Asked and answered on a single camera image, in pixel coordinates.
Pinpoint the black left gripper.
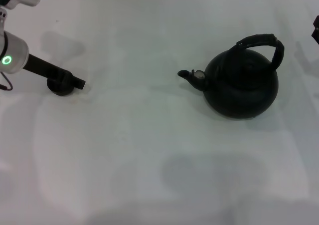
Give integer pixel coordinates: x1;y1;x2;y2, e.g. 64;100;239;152
23;53;87;90

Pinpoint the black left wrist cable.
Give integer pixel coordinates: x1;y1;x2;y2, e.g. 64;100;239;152
0;71;13;91

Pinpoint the small black teacup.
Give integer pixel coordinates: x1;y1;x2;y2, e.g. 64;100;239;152
46;78;76;97

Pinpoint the black round teapot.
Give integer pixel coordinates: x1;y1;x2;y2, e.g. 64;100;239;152
177;33;285;121

